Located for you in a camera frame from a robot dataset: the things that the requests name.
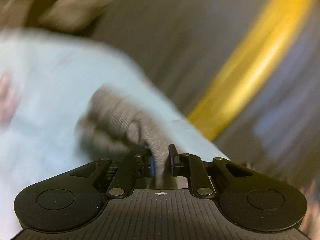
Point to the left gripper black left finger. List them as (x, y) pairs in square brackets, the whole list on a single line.
[(117, 179)]

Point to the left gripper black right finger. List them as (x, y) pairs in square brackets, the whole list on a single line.
[(206, 179)]

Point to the grey sweatpants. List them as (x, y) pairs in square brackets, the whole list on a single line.
[(112, 124)]

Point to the light blue mushroom bedsheet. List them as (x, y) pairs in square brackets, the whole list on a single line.
[(55, 76)]

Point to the grey curtain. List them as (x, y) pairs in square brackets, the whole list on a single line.
[(182, 45)]

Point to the yellow curtain stripe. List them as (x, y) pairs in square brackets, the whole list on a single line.
[(269, 38)]

